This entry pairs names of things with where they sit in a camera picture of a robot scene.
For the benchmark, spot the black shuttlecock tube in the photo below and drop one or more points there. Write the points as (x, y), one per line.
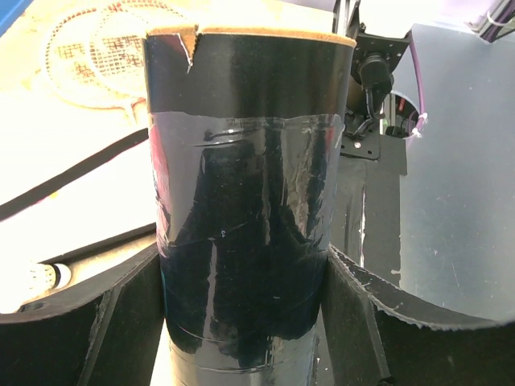
(245, 132)

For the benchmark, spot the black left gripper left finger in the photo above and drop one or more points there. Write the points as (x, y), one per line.
(102, 331)

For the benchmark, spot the white shuttlecock lone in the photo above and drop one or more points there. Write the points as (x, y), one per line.
(44, 277)

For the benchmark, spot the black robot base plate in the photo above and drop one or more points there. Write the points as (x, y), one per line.
(366, 224)

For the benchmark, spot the pink badminton racket upper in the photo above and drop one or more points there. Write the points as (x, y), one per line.
(65, 66)

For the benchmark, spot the pink racket bag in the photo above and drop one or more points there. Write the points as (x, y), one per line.
(58, 195)

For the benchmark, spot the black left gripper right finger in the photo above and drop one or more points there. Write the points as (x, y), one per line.
(378, 334)

